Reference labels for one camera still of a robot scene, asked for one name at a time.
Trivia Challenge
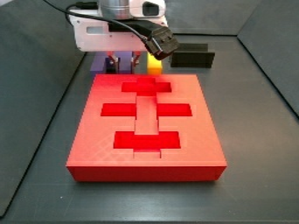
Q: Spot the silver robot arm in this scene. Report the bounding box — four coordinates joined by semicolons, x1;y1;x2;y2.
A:
69;0;167;74

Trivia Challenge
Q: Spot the purple U-shaped block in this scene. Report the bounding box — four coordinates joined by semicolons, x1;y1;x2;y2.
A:
89;52;132;75

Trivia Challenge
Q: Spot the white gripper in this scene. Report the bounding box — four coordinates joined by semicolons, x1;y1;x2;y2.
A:
69;0;167;74

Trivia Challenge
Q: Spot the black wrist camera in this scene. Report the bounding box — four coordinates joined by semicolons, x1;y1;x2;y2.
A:
108;20;179;60

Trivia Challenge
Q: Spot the yellow long bar block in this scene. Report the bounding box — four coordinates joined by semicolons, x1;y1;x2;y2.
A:
147;54;163;75

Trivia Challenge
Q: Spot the red board with cutouts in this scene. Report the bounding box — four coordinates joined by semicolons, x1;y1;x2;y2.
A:
67;74;227;182

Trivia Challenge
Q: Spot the black cable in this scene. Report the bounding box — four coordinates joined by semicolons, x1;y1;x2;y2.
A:
43;0;156;53

